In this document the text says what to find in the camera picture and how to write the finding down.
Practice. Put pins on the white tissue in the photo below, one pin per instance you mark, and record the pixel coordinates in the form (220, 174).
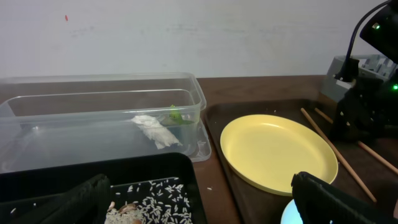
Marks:
(157, 130)

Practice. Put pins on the rice and food scraps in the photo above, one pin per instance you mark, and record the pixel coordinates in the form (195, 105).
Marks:
(153, 201)

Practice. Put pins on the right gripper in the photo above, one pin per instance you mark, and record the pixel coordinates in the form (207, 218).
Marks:
(367, 111)

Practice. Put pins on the green snack wrapper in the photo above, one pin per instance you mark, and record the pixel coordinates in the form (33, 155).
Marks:
(174, 118)

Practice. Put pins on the dark brown serving tray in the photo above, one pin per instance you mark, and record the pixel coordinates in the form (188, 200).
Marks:
(258, 206)

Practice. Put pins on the light blue bowl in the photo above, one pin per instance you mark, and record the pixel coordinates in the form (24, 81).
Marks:
(290, 214)

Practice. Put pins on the clear plastic waste bin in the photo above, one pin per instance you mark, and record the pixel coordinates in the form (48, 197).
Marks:
(63, 120)

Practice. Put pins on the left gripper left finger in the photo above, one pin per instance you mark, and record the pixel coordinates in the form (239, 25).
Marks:
(85, 203)

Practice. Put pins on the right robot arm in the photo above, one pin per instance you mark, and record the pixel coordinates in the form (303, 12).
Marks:
(381, 33)

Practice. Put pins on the yellow plate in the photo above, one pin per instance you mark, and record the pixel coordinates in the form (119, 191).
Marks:
(267, 151)

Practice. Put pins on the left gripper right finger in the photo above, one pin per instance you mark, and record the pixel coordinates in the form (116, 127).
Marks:
(320, 202)

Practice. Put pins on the wooden chopstick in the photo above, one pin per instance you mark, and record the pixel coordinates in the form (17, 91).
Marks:
(339, 156)
(363, 146)

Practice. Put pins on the black waste tray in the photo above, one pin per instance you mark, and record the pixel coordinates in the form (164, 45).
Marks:
(23, 192)

